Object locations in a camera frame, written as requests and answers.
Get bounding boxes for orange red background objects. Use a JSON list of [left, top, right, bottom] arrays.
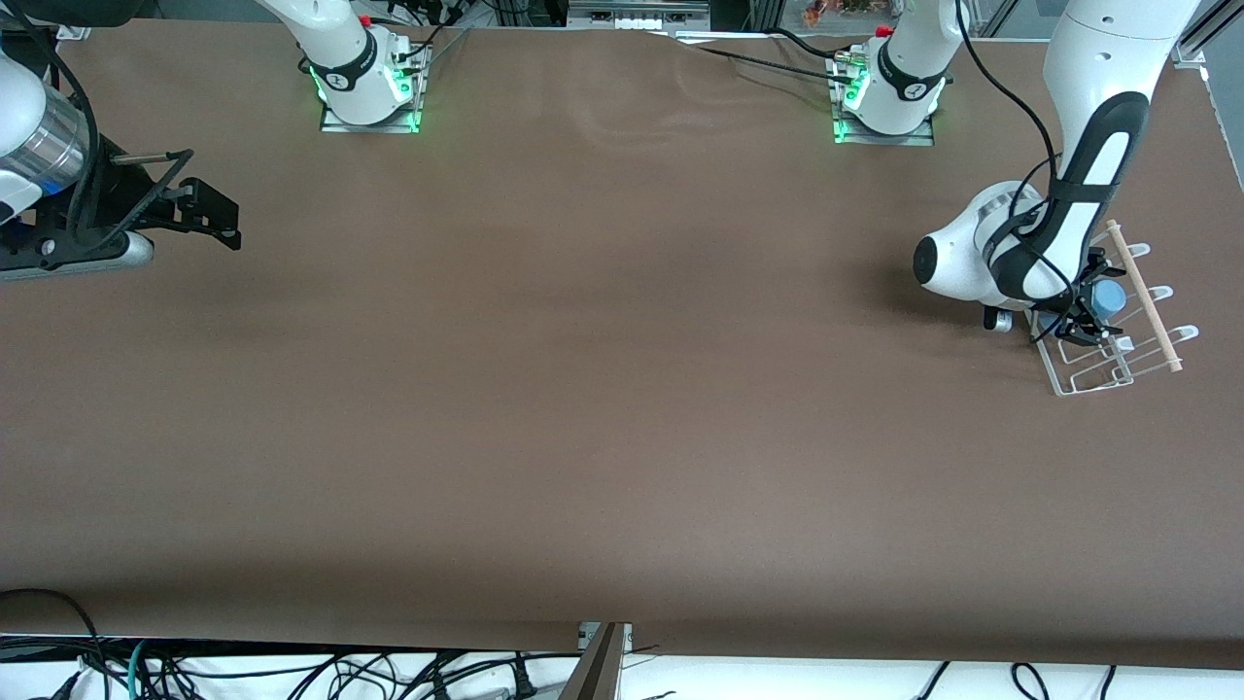
[[805, 0, 876, 26]]

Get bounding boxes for brown table cover sheet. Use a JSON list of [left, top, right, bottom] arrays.
[[0, 17, 1244, 672]]

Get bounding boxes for white power strip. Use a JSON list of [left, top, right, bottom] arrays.
[[569, 0, 711, 31]]

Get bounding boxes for white wire cup rack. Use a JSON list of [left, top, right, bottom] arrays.
[[1030, 220, 1200, 398]]

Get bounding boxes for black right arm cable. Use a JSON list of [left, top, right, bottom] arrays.
[[0, 15, 193, 249]]

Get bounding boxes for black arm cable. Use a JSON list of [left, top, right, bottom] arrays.
[[0, 15, 193, 249], [955, 0, 1104, 341]]

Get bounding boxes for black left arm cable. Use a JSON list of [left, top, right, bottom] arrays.
[[955, 0, 1104, 341]]

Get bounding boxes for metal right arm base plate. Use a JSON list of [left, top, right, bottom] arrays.
[[319, 44, 429, 135]]

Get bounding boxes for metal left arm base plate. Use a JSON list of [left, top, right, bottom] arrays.
[[829, 53, 937, 148]]

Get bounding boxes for thin grey cable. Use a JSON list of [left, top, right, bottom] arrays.
[[413, 27, 474, 79]]

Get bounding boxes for black table cable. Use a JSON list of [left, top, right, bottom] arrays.
[[771, 27, 852, 59], [671, 32, 856, 87]]

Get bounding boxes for black looped floor cable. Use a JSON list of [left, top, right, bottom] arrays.
[[0, 587, 108, 700]]

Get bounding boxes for aluminium frame profile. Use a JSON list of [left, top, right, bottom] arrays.
[[559, 622, 635, 700]]

